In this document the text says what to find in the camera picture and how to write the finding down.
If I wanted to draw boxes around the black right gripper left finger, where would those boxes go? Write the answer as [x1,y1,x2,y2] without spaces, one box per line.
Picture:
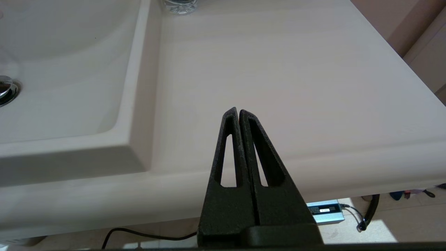
[197,107,259,249]

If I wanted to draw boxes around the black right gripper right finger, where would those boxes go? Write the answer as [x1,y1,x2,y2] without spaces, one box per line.
[239,109,324,246]

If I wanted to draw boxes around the white ceramic sink basin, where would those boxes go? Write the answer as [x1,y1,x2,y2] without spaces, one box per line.
[0,0,446,241]

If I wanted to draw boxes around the silver blue power box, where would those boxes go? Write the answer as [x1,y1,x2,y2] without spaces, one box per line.
[307,199,345,225]

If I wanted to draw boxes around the clear bottle grey cap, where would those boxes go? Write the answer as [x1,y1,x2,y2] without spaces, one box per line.
[162,0,198,15]

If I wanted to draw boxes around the chrome drain stopper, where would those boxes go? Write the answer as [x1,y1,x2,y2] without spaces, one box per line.
[0,75,21,107]

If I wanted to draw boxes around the thin grey wire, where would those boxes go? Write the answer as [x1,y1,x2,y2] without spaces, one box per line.
[340,204,366,225]

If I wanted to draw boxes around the thin black floor cable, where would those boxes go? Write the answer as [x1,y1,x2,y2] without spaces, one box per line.
[101,228,198,250]

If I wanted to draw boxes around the black corrugated hose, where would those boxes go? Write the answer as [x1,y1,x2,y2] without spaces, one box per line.
[356,194,380,232]

